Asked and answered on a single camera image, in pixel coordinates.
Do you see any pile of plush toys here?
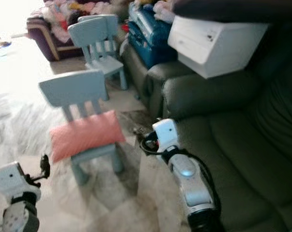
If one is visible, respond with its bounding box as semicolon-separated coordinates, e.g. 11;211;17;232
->
42;0;112;44

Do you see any blue bag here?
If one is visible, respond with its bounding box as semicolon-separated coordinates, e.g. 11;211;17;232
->
127;2;178;69

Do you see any dark green leather sofa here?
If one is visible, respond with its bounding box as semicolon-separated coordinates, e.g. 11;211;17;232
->
160;22;292;232
119;29;170;121

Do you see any pink dotted pillow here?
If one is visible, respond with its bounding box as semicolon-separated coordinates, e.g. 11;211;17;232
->
49;110;126;164

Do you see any purple armchair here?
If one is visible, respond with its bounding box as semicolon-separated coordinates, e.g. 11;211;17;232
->
26;0;129;62

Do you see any white plastic box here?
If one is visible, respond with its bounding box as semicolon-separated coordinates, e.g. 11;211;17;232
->
167;16;269;79

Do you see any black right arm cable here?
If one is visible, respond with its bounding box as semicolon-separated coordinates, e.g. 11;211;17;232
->
140;135;221;213

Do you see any light blue child chair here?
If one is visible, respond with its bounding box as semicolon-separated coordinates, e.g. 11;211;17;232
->
68;14;128;91
39;69;125;187

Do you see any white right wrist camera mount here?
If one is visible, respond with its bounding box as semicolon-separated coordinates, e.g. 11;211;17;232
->
153;118;179;158

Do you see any white plush toy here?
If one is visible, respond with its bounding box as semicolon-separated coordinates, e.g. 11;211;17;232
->
153;0;176;24

